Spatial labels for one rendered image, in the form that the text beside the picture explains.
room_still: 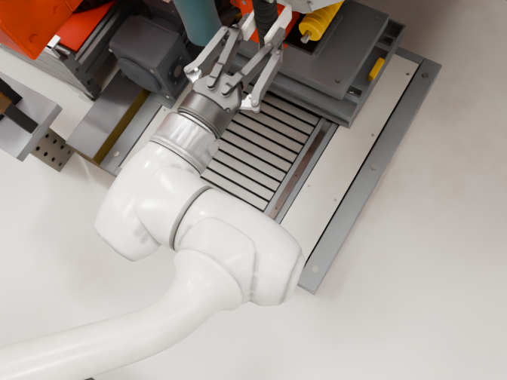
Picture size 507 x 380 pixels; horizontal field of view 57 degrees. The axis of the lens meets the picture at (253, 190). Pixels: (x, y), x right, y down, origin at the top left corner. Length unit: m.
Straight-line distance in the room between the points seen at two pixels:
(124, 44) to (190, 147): 0.76
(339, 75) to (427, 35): 0.48
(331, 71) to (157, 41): 0.50
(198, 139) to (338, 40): 0.91
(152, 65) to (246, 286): 0.86
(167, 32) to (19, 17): 0.37
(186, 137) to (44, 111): 0.71
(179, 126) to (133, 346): 0.29
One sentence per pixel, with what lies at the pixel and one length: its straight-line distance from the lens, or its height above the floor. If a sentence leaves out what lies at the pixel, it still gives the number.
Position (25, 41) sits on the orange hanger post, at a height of 0.59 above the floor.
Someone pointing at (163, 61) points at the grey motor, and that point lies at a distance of 1.32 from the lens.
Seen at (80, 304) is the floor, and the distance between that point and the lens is 1.62.
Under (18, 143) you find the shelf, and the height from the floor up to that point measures 0.45.
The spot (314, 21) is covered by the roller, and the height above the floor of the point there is 0.54.
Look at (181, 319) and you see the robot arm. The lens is 0.55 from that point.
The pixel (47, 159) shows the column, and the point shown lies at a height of 0.10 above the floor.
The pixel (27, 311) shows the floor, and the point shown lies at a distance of 1.71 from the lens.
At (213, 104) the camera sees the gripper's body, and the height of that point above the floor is 0.86.
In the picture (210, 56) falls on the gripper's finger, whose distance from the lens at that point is 0.76.
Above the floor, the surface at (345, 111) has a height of 0.15.
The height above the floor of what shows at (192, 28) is 0.55.
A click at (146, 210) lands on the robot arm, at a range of 0.62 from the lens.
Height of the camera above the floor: 1.45
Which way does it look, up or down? 71 degrees down
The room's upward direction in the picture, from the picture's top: 22 degrees counter-clockwise
